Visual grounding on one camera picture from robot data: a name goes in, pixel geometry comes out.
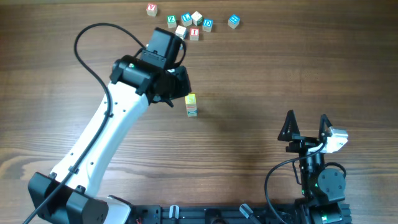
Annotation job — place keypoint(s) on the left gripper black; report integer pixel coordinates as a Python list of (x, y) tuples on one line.
[(185, 85)]

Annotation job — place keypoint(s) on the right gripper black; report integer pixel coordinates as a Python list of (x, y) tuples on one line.
[(302, 144)]

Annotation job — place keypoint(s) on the yellow wooden block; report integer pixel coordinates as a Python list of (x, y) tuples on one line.
[(190, 99)]

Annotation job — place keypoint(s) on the red A letter block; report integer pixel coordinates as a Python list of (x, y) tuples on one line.
[(191, 107)]

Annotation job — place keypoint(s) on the white picture block blue side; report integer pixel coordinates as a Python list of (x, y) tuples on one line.
[(191, 111)]

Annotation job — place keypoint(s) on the green V letter block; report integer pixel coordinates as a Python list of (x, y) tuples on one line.
[(192, 114)]

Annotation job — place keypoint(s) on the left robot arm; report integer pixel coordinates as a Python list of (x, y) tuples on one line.
[(68, 194)]

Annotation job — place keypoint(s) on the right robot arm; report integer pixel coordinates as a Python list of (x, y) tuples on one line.
[(323, 184)]

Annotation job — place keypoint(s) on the white blue-sided block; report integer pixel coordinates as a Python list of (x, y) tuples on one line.
[(181, 32)]

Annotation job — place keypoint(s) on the green Z letter block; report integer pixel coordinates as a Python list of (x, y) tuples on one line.
[(171, 21)]

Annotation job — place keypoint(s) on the red I letter block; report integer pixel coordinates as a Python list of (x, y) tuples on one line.
[(194, 34)]

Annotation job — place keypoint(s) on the blue L letter block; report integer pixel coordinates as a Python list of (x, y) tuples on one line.
[(186, 19)]

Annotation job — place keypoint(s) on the red Y letter block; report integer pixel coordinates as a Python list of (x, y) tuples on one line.
[(151, 9)]

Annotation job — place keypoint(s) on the white green-sided block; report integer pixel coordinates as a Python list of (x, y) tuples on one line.
[(197, 18)]

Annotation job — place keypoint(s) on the blue D letter block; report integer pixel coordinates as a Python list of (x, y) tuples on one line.
[(207, 25)]

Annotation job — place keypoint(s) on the blue block far right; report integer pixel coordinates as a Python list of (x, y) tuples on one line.
[(234, 21)]

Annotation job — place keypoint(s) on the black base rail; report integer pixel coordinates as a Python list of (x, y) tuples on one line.
[(155, 214)]

